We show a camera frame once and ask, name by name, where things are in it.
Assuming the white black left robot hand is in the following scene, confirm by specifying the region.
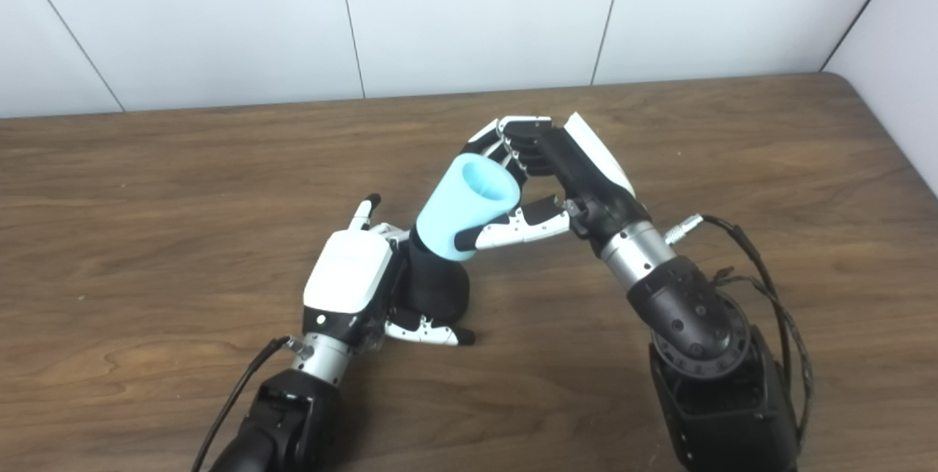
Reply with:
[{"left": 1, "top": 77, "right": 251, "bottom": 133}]
[{"left": 302, "top": 193, "right": 476, "bottom": 352}]

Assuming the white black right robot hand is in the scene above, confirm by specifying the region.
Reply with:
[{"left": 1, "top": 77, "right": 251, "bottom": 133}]
[{"left": 462, "top": 112, "right": 653, "bottom": 254}]

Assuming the light blue cup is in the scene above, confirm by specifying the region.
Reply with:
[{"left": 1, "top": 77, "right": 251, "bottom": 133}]
[{"left": 416, "top": 153, "right": 522, "bottom": 262}]

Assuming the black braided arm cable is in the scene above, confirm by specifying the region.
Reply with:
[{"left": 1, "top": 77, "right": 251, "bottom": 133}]
[{"left": 714, "top": 267, "right": 816, "bottom": 451}]

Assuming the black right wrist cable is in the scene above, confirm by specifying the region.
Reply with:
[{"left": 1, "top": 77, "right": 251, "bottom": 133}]
[{"left": 663, "top": 214, "right": 796, "bottom": 385}]

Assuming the black funnel-shaped nozzle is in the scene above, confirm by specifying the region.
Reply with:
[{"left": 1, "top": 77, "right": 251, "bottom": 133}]
[{"left": 405, "top": 226, "right": 471, "bottom": 326}]

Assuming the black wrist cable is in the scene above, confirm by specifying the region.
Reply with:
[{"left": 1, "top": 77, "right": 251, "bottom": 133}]
[
  {"left": 192, "top": 336, "right": 312, "bottom": 472},
  {"left": 663, "top": 214, "right": 796, "bottom": 385}
]

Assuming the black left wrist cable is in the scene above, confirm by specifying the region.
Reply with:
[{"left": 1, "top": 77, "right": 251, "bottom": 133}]
[{"left": 192, "top": 336, "right": 312, "bottom": 472}]

